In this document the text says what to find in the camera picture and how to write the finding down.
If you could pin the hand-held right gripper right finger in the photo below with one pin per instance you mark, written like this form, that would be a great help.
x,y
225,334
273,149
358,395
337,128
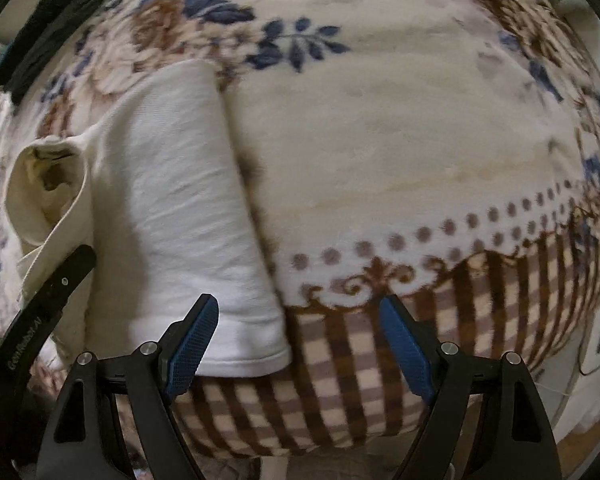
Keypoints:
x,y
405,350

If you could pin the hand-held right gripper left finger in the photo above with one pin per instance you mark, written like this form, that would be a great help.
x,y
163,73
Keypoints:
x,y
192,345

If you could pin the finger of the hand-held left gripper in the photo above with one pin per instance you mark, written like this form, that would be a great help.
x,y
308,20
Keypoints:
x,y
45,310

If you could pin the white pants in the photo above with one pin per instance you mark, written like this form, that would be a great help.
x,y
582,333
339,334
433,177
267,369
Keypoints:
x,y
170,200

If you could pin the floral bed blanket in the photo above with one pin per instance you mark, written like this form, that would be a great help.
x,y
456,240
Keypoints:
x,y
405,135

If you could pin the folded dark blue jeans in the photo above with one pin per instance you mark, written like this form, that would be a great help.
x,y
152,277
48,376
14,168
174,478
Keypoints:
x,y
55,5

